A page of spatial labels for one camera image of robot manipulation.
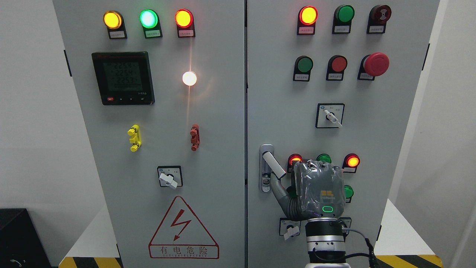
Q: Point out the red electric hazard warning sign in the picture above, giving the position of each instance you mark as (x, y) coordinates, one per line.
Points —
(181, 234)

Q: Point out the left grey cabinet door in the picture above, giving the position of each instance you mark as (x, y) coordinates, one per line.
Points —
(213, 176)

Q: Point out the red lit indicator lower right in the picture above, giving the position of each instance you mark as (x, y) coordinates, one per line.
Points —
(350, 163)

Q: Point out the black knob selector switch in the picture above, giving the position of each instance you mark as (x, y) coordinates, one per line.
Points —
(345, 222)

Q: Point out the grey robotic humanoid hand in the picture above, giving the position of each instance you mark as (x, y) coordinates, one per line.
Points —
(319, 192)

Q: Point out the green indicator top right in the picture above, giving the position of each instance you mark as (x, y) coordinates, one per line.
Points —
(342, 19)

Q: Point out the black digital power meter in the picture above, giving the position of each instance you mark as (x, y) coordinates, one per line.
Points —
(124, 78)

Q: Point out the door rotary switch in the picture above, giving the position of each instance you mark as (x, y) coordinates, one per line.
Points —
(329, 115)
(170, 176)

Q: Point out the red lit indicator top right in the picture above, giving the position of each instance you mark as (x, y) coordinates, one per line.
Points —
(307, 18)

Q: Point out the green indicator lower middle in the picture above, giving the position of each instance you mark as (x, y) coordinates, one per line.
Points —
(324, 158)

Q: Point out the red push button upper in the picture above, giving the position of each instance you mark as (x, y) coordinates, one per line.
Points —
(336, 67)

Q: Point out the red lit indicator lower left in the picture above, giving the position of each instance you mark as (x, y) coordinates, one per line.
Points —
(292, 160)

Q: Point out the yellow indicator light top left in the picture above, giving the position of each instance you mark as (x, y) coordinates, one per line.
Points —
(114, 22)

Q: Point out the red lit indicator light left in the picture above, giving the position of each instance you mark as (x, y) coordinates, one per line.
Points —
(185, 23)

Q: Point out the silver cabinet door handle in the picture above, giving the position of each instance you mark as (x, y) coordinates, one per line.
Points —
(268, 167)

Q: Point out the red emergency stop button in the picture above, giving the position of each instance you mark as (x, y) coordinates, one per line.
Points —
(373, 65)

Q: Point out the green lit indicator light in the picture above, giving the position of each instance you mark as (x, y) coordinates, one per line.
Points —
(150, 23)

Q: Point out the green push button upper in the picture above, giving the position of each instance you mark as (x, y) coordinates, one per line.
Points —
(302, 69)

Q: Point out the right door upper rotary switch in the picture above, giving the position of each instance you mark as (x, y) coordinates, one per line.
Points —
(329, 115)

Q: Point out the grey cabinet door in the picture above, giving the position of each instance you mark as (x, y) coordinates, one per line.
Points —
(213, 176)
(282, 112)

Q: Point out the black box lower left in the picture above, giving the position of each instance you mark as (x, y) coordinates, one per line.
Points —
(20, 246)

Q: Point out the white lever rotary switch bottom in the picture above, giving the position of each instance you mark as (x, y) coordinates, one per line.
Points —
(288, 228)

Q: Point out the green push button lower right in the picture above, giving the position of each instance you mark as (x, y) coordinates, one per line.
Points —
(349, 192)

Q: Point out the white lit indicator lamp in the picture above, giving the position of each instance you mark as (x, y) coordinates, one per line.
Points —
(189, 78)

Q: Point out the right grey cabinet door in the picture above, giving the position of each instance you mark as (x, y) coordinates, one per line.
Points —
(282, 112)

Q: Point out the left door rotary switch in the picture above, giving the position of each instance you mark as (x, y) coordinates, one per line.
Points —
(170, 176)

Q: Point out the dark red buzzer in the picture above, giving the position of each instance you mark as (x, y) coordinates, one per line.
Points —
(378, 17)

